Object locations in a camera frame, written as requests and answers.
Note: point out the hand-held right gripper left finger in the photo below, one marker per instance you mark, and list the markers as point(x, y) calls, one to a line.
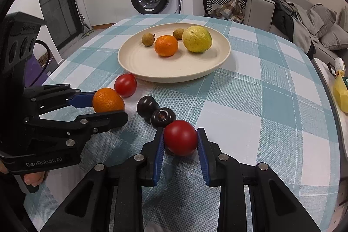
point(159, 156)

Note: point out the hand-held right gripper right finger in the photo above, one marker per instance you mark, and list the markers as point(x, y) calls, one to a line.
point(202, 156)

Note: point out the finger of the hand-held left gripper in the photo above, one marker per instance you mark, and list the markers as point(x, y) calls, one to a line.
point(81, 100)
point(108, 119)

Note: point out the orange mandarin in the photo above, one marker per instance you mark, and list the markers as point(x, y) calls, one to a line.
point(166, 46)
point(107, 100)

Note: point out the large red tomato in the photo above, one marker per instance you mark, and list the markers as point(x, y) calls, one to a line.
point(180, 137)

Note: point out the cream round plate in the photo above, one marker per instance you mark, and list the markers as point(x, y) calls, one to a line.
point(168, 66)

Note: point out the stemmed brown longan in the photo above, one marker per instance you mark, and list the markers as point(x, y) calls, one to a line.
point(148, 40)

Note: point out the yellow green guava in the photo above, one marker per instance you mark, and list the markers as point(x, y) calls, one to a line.
point(196, 39)

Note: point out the person's left forearm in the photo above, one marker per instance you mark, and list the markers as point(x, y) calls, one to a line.
point(13, 207)

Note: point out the person's left hand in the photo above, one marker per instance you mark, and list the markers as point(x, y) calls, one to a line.
point(34, 179)

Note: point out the small red tomato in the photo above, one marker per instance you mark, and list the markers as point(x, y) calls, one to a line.
point(125, 85)

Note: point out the dark purple plum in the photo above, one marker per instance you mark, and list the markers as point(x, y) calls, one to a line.
point(146, 106)
point(162, 117)

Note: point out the brown patterned box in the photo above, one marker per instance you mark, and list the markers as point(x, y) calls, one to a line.
point(45, 60)

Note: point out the purple cloth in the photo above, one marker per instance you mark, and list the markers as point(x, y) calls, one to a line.
point(32, 71)

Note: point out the upright floor mop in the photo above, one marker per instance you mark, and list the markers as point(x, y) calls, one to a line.
point(87, 31)

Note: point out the dark glass door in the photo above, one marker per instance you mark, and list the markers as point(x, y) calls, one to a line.
point(54, 3)

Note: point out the plaid blanket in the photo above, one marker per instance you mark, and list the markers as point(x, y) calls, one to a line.
point(231, 9)

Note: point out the white side table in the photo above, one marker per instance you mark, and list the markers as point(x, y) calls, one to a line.
point(326, 71)

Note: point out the yellow plastic bag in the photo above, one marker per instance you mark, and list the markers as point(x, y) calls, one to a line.
point(341, 93)

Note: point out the black patterned rack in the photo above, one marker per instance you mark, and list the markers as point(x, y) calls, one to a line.
point(210, 1)

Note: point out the grey sofa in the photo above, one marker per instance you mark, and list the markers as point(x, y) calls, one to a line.
point(258, 9)

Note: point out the grey garment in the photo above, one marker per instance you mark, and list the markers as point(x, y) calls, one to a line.
point(301, 33)

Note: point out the dark jacket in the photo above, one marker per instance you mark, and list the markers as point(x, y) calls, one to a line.
point(282, 17)

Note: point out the white yellow bottle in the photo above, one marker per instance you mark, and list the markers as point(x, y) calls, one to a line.
point(339, 64)

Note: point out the grey sofa cushion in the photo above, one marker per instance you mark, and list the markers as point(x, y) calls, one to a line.
point(335, 37)
point(322, 18)

